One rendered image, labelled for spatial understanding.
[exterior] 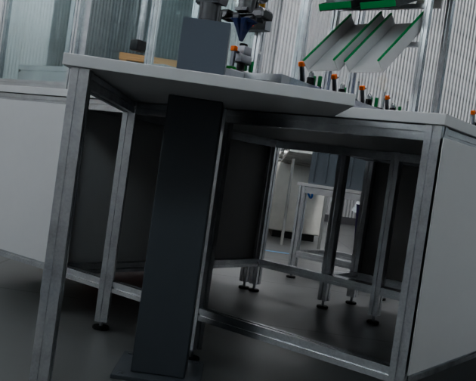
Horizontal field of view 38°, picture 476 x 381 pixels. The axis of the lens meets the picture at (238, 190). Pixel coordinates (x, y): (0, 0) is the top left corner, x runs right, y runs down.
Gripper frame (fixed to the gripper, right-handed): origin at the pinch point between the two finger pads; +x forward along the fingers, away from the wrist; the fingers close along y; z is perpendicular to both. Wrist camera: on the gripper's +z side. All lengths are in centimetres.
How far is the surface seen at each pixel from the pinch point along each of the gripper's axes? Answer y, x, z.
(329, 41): -22.0, -1.8, 18.9
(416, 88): -53, 12, 23
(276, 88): -48, 27, -43
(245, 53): 12.1, 2.6, 19.1
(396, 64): 362, -197, 858
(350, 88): -20.5, 9.2, 40.2
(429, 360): -75, 90, 13
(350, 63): -35.5, 7.2, 11.2
